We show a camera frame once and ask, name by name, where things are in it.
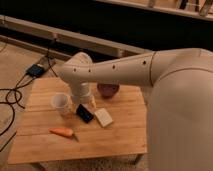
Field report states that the black power adapter box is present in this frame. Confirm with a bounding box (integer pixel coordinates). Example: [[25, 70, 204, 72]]
[[26, 64, 45, 78]]

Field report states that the white paper cup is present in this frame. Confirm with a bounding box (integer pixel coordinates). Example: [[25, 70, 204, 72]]
[[50, 93, 71, 116]]

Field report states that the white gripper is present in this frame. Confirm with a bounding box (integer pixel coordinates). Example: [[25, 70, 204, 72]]
[[70, 83, 92, 104]]

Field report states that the wooden table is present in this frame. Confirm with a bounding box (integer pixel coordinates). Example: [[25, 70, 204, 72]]
[[8, 78, 147, 164]]

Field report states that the clear plastic bottle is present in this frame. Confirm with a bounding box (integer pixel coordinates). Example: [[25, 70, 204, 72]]
[[83, 96, 96, 109]]

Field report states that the black cable on floor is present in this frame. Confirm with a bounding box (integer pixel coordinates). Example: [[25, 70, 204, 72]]
[[0, 39, 59, 153]]

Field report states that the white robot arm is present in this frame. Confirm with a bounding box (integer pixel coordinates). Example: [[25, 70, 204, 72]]
[[59, 48, 213, 171]]

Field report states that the black smartphone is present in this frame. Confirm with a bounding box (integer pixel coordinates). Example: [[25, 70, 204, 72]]
[[76, 104, 94, 123]]

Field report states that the orange carrot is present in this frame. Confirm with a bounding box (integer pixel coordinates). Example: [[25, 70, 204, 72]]
[[50, 128, 73, 138]]

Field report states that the dark red ceramic bowl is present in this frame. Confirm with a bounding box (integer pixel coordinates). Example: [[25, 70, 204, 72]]
[[97, 84, 119, 98]]

